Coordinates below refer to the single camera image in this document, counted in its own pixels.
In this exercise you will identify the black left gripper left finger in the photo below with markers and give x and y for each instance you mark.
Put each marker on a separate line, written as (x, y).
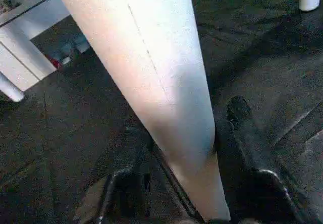
(141, 196)

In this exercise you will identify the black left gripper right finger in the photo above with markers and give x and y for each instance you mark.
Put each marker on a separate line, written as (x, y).
(247, 196)

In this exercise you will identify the black mat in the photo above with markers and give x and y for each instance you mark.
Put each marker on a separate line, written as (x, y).
(265, 70)

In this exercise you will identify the white cabinet with glass doors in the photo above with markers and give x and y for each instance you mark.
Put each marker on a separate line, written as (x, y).
(15, 57)

